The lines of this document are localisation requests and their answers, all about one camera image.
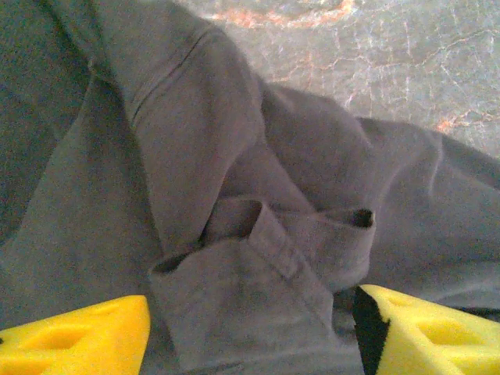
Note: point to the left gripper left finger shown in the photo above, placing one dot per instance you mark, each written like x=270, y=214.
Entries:
x=74, y=340

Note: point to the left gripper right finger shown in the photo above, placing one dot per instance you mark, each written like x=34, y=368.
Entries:
x=422, y=336

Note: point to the dark grey t-shirt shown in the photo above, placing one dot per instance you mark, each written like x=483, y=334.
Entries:
x=195, y=176

